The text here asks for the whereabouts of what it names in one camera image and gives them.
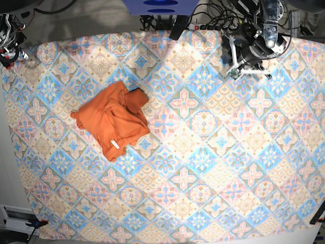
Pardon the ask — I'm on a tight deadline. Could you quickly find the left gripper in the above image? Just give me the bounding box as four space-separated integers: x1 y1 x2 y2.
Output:
221 30 269 68

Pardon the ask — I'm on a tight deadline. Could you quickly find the orange T-shirt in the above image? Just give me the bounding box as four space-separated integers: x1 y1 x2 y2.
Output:
71 81 150 162

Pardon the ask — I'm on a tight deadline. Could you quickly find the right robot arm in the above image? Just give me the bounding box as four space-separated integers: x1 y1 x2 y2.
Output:
1 0 75 69

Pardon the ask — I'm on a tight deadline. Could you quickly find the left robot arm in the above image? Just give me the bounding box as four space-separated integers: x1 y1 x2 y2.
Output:
224 1 289 70

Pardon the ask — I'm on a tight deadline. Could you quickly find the patterned blue tablecloth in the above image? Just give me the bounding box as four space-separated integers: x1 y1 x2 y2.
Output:
1 30 324 243

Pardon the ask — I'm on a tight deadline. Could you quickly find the black clamp bottom right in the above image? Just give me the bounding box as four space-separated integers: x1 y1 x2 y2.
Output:
309 209 324 225

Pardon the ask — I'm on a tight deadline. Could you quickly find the red black clamp left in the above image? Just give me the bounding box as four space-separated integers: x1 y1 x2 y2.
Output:
1 49 16 69

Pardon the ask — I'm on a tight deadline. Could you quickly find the blue clamp bottom left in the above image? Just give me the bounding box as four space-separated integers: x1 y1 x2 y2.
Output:
25 220 48 244

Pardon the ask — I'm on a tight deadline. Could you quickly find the power strip with red switch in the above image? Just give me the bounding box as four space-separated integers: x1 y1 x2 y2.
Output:
187 23 239 32

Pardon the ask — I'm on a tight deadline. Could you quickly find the black strap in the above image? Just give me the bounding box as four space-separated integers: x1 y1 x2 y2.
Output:
169 14 190 41

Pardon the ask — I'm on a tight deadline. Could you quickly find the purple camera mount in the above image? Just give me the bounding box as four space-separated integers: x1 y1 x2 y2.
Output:
122 0 199 16

